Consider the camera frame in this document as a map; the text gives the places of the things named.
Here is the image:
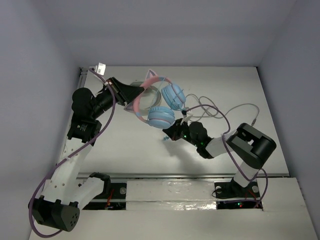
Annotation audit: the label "aluminium rail frame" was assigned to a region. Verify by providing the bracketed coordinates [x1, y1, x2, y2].
[51, 66, 89, 179]

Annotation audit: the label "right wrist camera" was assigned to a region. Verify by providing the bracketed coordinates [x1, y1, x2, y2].
[180, 109, 193, 125]

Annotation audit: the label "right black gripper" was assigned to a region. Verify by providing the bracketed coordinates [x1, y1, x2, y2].
[163, 118, 200, 147]

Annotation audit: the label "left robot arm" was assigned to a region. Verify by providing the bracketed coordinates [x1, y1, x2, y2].
[28, 77, 144, 239]

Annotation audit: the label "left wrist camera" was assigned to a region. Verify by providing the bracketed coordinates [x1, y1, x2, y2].
[88, 62, 106, 76]

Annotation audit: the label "pink blue cat-ear headphones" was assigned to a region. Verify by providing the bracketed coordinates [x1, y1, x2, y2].
[124, 69, 186, 130]

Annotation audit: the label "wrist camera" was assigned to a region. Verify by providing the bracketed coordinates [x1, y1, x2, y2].
[88, 62, 106, 76]
[180, 109, 193, 125]

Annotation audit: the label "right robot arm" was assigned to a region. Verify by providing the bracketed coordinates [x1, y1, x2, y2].
[163, 119, 277, 199]

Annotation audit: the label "grey headphone cable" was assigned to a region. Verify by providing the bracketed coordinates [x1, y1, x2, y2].
[186, 93, 260, 127]

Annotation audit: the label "white foil-taped block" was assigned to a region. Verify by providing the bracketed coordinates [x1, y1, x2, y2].
[125, 179, 217, 211]

